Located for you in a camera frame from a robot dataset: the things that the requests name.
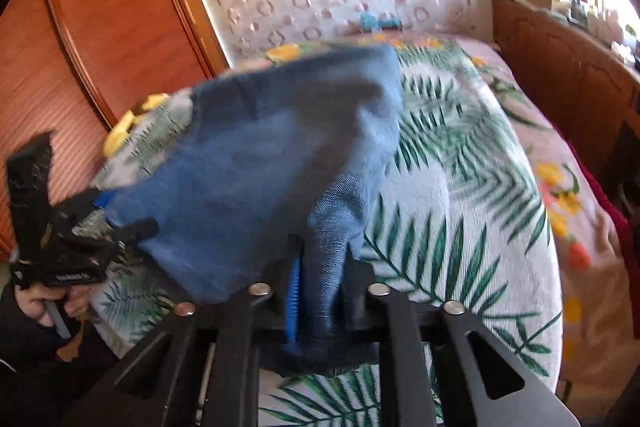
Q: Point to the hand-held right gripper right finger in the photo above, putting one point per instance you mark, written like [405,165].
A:
[407,342]

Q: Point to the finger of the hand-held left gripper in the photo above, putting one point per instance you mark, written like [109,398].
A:
[95,202]
[137,230]

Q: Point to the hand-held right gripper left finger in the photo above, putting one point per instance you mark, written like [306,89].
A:
[294,302]

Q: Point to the blue denim pants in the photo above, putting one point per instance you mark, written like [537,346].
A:
[250,157]

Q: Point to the person's left hand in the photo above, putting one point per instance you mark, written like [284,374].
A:
[35,302]

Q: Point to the yellow plush toy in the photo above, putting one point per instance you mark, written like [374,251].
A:
[122,132]

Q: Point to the leaf and flower printed blanket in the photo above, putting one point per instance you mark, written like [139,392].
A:
[450,207]

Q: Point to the wooden headboard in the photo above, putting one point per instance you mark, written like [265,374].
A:
[110,17]

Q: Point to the red cloth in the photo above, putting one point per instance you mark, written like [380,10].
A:
[607,202]

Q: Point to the blue cloth bundle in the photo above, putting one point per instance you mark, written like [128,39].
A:
[377,22]

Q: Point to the wooden sideboard cabinet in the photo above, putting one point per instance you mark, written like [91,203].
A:
[560,72]

